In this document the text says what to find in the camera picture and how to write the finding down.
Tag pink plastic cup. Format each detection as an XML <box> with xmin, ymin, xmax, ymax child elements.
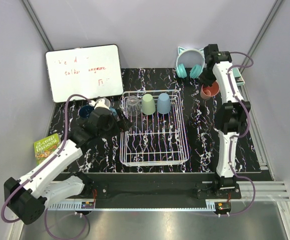
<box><xmin>200</xmin><ymin>81</ymin><xmax>220</xmax><ymax>100</ymax></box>

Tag light blue handled mug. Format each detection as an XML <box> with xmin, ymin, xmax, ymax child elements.
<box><xmin>95</xmin><ymin>97</ymin><xmax>117</xmax><ymax>115</ymax></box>

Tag clear glass cup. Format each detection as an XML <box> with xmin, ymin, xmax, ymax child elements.
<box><xmin>126</xmin><ymin>95</ymin><xmax>141</xmax><ymax>117</ymax></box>

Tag dark blue ceramic mug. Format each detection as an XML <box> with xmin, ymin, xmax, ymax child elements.
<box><xmin>78</xmin><ymin>104</ymin><xmax>94</xmax><ymax>120</ymax></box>

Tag green plastic cup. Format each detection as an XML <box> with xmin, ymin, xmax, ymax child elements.
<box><xmin>142</xmin><ymin>93</ymin><xmax>156</xmax><ymax>115</ymax></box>

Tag light blue plastic cup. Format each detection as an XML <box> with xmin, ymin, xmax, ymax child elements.
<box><xmin>157</xmin><ymin>92</ymin><xmax>171</xmax><ymax>115</ymax></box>

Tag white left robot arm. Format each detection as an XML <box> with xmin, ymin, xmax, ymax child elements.
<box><xmin>3</xmin><ymin>107</ymin><xmax>132</xmax><ymax>225</ymax></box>

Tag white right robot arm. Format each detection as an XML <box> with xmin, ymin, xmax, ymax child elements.
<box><xmin>200</xmin><ymin>43</ymin><xmax>250</xmax><ymax>198</ymax></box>

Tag teal cat ear headphones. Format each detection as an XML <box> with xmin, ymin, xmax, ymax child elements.
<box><xmin>175</xmin><ymin>46</ymin><xmax>205</xmax><ymax>79</ymax></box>

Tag teal book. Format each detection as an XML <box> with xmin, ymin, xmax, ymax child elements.
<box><xmin>232</xmin><ymin>67</ymin><xmax>245</xmax><ymax>87</ymax></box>

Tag black marble table mat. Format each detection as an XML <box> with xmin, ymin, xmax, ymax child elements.
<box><xmin>47</xmin><ymin>68</ymin><xmax>260</xmax><ymax>173</ymax></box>

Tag white whiteboard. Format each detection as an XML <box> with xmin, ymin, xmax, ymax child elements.
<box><xmin>45</xmin><ymin>44</ymin><xmax>124</xmax><ymax>103</ymax></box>

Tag green treehouse book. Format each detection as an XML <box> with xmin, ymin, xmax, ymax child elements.
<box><xmin>34</xmin><ymin>133</ymin><xmax>61</xmax><ymax>165</ymax></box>

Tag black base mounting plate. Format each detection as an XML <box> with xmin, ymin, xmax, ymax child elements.
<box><xmin>52</xmin><ymin>171</ymin><xmax>243</xmax><ymax>201</ymax></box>

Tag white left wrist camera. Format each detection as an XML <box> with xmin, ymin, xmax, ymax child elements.
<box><xmin>88</xmin><ymin>98</ymin><xmax>111</xmax><ymax>109</ymax></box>

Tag white wire dish rack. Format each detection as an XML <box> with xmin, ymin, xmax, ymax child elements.
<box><xmin>120</xmin><ymin>89</ymin><xmax>189</xmax><ymax>167</ymax></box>

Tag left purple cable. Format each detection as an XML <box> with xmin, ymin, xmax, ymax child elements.
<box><xmin>1</xmin><ymin>93</ymin><xmax>95</xmax><ymax>239</ymax></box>

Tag grey cable duct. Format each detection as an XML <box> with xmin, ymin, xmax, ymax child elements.
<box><xmin>49</xmin><ymin>200</ymin><xmax>215</xmax><ymax>212</ymax></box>

